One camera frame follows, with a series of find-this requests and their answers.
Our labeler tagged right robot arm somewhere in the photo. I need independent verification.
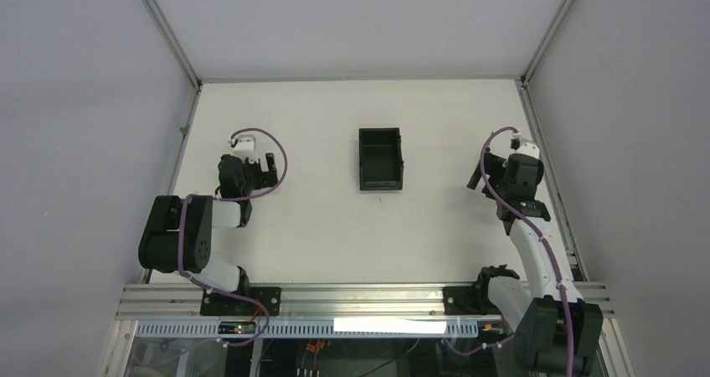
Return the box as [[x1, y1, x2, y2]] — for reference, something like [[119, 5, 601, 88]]
[[467, 149, 604, 376]]

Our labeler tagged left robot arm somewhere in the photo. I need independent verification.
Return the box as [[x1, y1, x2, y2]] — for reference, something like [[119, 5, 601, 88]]
[[138, 152, 278, 297]]

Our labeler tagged black plastic bin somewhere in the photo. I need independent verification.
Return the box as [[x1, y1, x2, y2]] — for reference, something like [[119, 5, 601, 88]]
[[358, 127, 404, 192]]

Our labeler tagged small electronics board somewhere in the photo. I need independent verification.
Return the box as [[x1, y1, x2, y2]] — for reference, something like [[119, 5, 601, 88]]
[[218, 321, 257, 335]]

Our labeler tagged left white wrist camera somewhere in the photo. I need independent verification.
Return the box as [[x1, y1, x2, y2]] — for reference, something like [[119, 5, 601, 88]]
[[229, 134, 259, 164]]

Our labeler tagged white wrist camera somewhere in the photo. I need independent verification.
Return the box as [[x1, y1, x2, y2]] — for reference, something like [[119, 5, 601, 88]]
[[511, 132, 541, 160], [229, 134, 259, 164]]

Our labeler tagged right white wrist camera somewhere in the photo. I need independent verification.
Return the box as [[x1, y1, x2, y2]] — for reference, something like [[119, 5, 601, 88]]
[[511, 132, 541, 160]]

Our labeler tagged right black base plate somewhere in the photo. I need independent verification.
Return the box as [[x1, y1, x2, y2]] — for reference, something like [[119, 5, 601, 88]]
[[441, 285, 500, 316]]

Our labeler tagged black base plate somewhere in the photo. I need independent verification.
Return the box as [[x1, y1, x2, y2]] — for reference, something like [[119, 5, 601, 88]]
[[199, 286, 281, 317], [441, 285, 500, 316]]

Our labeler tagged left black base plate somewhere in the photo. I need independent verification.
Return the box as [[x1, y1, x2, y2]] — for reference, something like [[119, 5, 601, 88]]
[[199, 286, 281, 317]]

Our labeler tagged aluminium front rail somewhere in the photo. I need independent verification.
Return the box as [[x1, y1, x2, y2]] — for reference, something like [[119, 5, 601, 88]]
[[116, 281, 615, 322]]

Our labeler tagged perforated cable tray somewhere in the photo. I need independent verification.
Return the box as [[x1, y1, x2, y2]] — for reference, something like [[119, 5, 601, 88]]
[[136, 318, 479, 339]]

